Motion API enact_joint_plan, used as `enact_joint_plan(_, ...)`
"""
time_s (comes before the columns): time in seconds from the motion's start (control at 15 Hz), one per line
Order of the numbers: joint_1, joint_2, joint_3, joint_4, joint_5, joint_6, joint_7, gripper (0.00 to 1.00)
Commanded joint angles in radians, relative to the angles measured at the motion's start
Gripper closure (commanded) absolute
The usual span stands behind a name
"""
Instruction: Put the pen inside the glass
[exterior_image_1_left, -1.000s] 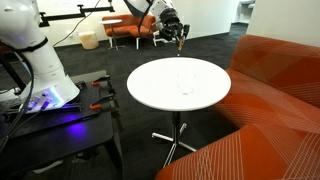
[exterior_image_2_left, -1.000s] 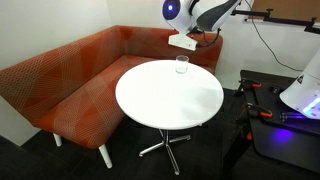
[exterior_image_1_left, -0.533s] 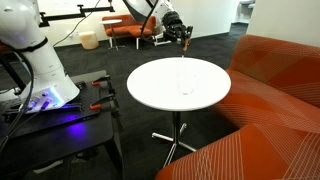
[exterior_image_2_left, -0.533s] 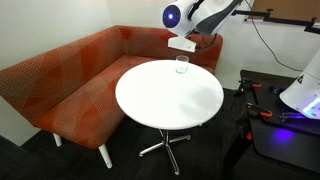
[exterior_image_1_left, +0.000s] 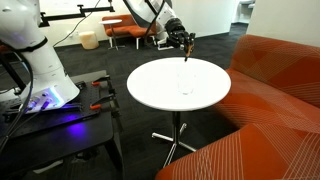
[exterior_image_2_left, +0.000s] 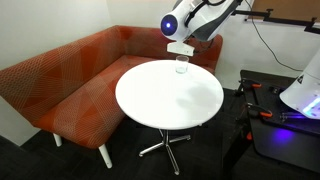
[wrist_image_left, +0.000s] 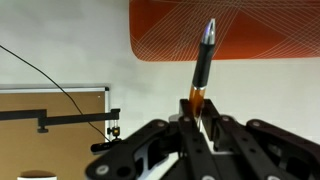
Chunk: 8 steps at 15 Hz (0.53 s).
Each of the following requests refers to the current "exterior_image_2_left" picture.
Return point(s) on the orange patterned corner sofa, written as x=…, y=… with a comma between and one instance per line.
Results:
x=66, y=83

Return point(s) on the black camera boom rail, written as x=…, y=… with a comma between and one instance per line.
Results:
x=283, y=20

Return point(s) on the brown wall board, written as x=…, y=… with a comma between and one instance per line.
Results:
x=293, y=8

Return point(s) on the black robot cart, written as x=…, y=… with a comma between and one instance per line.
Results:
x=276, y=150

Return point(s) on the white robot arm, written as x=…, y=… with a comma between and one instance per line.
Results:
x=180, y=20

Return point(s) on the chrome table base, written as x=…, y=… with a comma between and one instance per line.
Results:
x=165, y=143

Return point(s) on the small black block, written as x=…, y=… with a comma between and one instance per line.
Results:
x=276, y=90

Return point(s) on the clear drinking glass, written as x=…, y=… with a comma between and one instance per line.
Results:
x=182, y=68

